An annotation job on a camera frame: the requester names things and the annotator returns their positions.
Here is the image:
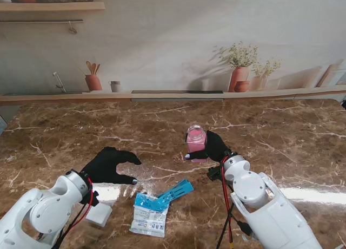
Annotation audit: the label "white square bottle cap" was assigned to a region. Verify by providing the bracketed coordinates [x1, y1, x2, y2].
[85, 202, 113, 227]

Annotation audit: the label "red and black right arm cables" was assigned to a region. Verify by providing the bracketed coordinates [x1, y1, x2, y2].
[216, 156, 256, 249]

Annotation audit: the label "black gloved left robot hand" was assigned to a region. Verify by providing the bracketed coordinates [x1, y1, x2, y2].
[79, 146, 143, 185]

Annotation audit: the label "red and black arm cables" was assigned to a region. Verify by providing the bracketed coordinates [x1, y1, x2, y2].
[52, 178, 94, 249]
[216, 156, 256, 249]

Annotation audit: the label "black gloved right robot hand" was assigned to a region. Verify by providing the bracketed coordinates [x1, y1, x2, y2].
[184, 129, 232, 163]

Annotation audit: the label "blue plastic bag clip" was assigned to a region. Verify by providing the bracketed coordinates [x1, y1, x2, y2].
[145, 179, 195, 213]

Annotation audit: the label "white and blue seasoning bag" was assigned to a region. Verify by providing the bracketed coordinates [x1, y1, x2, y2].
[129, 192, 170, 238]

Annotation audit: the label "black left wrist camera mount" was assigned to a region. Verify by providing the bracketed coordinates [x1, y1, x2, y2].
[79, 191, 100, 207]

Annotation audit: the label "wooden wall shelf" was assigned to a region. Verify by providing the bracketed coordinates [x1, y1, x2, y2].
[0, 2, 105, 13]

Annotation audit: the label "beige vase with flowers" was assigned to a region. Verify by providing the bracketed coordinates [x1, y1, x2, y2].
[250, 58, 282, 91]

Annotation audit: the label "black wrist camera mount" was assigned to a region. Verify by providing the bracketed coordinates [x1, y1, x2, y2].
[207, 166, 223, 181]
[79, 191, 100, 207]

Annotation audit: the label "clear bottle with pink seasoning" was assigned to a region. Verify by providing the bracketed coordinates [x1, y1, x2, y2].
[185, 124, 209, 163]

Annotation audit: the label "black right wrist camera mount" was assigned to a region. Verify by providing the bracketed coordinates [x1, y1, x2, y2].
[207, 166, 223, 181]

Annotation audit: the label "wooden cutting boards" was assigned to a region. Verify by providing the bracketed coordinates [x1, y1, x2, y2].
[316, 63, 346, 88]

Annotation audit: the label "red and black left arm cables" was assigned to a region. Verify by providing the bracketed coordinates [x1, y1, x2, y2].
[52, 178, 94, 249]

